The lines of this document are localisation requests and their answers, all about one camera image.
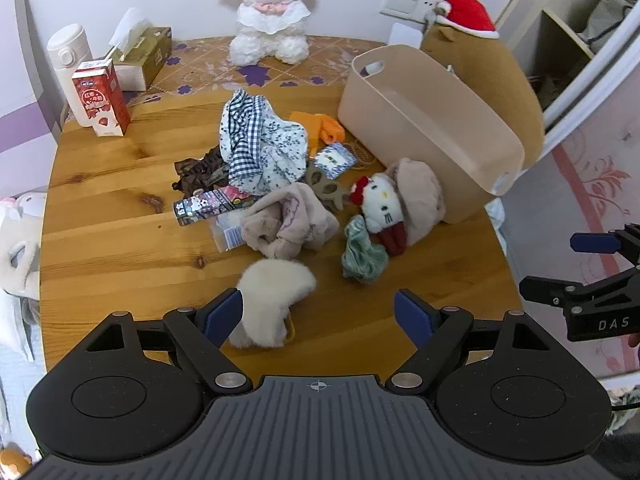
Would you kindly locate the grey upright panel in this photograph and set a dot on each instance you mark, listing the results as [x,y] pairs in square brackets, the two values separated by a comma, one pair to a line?
[35,60]

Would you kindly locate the white cat plush toy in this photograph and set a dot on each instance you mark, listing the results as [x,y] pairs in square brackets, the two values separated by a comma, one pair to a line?
[382,210]

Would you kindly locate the white power adapter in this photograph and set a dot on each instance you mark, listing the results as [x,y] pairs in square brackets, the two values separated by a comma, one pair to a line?
[405,35]

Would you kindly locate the pinkish beige fluffy cloth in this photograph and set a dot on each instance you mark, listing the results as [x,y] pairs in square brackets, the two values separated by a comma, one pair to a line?
[300,220]

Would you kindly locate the white wall socket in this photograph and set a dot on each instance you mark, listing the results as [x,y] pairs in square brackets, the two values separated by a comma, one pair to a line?
[435,7]

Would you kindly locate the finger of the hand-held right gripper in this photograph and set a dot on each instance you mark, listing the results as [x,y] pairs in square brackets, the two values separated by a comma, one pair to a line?
[595,243]
[545,290]

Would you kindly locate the wooden desktop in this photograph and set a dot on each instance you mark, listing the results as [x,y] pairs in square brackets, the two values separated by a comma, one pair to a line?
[125,260]

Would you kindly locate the brown plush with red hat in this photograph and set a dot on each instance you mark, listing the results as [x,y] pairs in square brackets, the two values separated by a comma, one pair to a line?
[500,75]

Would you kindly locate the purple floral table mat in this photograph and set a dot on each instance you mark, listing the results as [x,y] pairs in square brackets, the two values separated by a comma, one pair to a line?
[210,67]

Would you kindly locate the tan elastic hair bands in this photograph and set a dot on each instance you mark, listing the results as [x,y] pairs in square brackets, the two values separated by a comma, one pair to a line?
[367,152]

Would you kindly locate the light blue clothing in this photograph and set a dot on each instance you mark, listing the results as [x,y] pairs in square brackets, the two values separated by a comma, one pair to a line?
[497,215]

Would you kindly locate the beige plastic storage basket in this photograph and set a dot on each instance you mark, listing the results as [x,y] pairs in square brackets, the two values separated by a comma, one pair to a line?
[425,125]

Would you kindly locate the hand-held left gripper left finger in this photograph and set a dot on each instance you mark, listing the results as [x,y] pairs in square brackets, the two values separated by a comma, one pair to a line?
[222,316]

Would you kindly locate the red milk carton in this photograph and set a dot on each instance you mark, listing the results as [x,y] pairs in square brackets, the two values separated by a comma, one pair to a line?
[100,100]

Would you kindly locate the white thermos bottle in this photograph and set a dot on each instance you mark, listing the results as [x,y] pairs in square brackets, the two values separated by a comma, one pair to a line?
[67,50]

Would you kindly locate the blue checked floral cloth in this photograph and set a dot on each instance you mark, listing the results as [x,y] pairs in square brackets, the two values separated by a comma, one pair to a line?
[260,145]

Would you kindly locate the clear plastic bag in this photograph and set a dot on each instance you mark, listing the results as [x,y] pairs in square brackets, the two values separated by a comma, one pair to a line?
[230,235]

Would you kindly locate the grey bag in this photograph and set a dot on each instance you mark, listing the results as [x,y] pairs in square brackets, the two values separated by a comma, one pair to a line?
[612,15]

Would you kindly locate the colourful printed long box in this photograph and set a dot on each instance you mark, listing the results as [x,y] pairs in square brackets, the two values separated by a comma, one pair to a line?
[210,205]

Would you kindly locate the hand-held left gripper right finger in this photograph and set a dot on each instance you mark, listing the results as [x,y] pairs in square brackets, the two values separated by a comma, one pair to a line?
[412,317]

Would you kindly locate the orange plush toy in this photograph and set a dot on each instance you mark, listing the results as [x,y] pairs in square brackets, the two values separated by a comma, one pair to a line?
[332,130]

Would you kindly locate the orange plastic bottle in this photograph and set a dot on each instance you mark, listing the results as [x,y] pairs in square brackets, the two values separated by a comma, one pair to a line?
[306,125]

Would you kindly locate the beige fluffy hat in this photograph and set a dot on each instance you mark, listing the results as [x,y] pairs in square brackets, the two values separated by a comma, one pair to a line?
[422,195]

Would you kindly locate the blue white tissue packet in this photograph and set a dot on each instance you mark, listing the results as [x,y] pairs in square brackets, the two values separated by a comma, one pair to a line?
[336,159]

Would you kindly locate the white wall switch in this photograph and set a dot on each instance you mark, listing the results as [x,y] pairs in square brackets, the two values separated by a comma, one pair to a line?
[400,2]

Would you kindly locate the tan tissue box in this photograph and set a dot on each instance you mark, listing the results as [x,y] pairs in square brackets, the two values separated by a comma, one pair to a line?
[145,55]

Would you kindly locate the white sheep plush toy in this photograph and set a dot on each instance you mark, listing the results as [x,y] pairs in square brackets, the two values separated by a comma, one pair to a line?
[270,35]

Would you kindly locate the green scrunchie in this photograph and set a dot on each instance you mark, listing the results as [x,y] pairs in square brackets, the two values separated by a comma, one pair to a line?
[362,257]

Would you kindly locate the white wardrobe shelf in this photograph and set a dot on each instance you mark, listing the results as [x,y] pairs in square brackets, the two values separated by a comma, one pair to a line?
[565,35]

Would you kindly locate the small bear toy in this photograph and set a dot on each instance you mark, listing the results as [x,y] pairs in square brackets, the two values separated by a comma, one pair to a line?
[12,460]

